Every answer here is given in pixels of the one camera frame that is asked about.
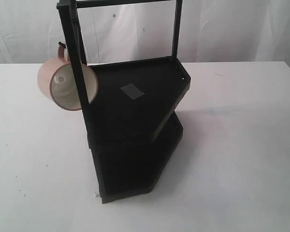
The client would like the pink ceramic mug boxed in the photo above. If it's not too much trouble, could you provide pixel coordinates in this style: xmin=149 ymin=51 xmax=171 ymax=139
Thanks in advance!
xmin=37 ymin=42 xmax=99 ymax=112

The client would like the black two-tier shelf rack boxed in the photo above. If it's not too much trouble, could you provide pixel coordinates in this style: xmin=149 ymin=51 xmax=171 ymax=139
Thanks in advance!
xmin=57 ymin=0 xmax=191 ymax=203

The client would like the grey tape patch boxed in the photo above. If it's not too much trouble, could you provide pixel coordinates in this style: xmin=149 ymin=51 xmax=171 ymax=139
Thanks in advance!
xmin=120 ymin=84 xmax=144 ymax=100

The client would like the white backdrop curtain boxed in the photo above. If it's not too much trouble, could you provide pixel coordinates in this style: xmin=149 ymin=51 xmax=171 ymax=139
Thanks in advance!
xmin=0 ymin=0 xmax=290 ymax=67

